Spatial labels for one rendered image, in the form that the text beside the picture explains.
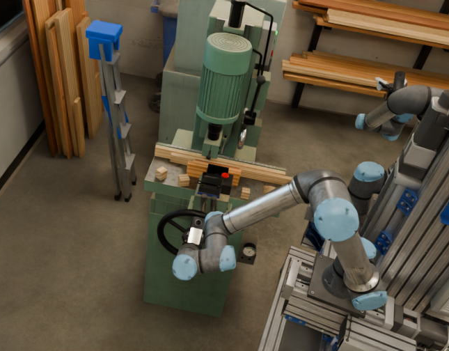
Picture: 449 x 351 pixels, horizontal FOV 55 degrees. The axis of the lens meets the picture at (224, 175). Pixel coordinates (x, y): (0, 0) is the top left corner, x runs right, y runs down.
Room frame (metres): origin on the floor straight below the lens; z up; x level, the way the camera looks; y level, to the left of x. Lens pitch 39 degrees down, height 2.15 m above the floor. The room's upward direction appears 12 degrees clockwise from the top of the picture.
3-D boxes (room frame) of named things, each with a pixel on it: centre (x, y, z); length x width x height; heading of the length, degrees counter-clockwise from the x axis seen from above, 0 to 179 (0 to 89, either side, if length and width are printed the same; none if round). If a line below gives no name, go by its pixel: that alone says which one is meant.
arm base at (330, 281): (1.11, -0.53, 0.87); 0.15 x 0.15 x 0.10
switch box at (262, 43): (1.86, -0.06, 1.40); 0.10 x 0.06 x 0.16; 0
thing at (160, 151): (1.56, 0.03, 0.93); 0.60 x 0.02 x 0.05; 90
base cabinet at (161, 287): (1.66, 0.08, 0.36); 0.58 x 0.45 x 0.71; 0
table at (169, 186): (1.43, 0.03, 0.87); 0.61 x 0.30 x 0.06; 90
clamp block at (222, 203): (1.35, 0.03, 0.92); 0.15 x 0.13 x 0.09; 90
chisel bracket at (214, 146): (1.56, 0.08, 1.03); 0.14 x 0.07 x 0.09; 0
